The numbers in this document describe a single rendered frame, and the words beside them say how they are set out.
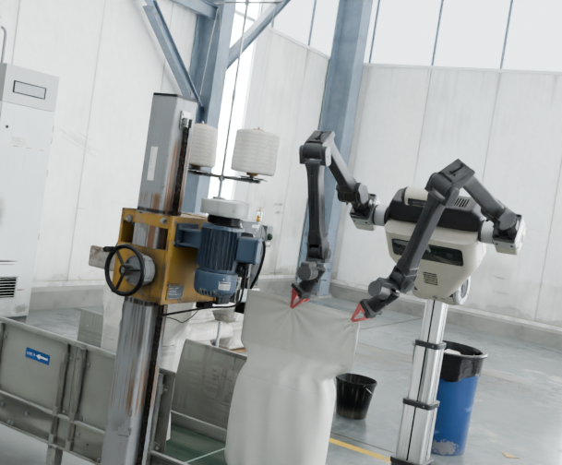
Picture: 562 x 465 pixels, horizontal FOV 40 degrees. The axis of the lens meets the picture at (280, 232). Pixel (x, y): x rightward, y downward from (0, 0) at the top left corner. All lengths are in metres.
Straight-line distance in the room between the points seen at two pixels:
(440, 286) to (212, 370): 1.10
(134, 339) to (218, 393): 0.84
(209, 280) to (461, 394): 2.67
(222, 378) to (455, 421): 1.97
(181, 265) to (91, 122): 5.32
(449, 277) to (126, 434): 1.38
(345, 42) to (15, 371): 9.10
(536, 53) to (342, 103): 2.82
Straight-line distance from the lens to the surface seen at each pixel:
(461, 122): 11.23
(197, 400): 3.62
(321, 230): 2.83
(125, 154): 8.36
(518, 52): 11.23
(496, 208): 2.81
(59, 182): 7.76
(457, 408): 5.02
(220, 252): 2.65
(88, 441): 3.34
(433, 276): 3.18
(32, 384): 3.56
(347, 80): 11.76
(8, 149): 6.57
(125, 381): 2.85
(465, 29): 11.53
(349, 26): 11.96
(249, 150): 2.76
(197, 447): 3.32
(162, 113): 2.76
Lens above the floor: 1.48
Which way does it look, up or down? 3 degrees down
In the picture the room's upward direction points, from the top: 9 degrees clockwise
